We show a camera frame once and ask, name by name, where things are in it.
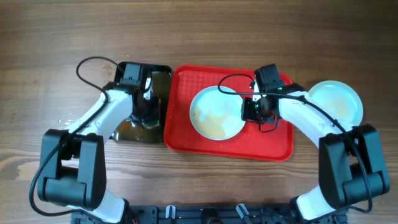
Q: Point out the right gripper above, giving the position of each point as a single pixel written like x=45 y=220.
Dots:
x=247 y=114

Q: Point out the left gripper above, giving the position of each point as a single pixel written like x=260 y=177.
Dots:
x=155 y=114

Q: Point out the light blue plate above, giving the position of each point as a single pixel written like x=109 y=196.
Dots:
x=339 y=99
x=215 y=113

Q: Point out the light blue plate bottom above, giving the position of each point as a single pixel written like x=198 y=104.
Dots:
x=339 y=99

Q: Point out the green yellow sponge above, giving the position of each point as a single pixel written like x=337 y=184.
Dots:
x=151 y=123

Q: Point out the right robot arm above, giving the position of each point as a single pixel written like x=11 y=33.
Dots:
x=351 y=166

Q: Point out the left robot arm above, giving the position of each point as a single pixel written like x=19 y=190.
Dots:
x=71 y=177

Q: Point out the black water tray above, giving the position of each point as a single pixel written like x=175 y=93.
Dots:
x=130 y=130

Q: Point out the red plastic serving tray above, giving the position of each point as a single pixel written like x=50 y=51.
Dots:
x=249 y=143

